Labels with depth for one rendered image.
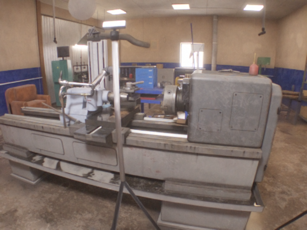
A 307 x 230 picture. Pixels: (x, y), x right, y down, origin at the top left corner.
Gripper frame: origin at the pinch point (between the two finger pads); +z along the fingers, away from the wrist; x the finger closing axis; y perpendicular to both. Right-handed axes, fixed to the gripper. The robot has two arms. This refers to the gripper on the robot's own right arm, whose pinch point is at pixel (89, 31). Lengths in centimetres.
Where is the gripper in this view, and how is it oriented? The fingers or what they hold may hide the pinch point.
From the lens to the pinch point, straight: 302.3
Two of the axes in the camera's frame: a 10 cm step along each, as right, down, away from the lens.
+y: 8.4, 5.0, 1.8
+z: 0.0, 3.5, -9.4
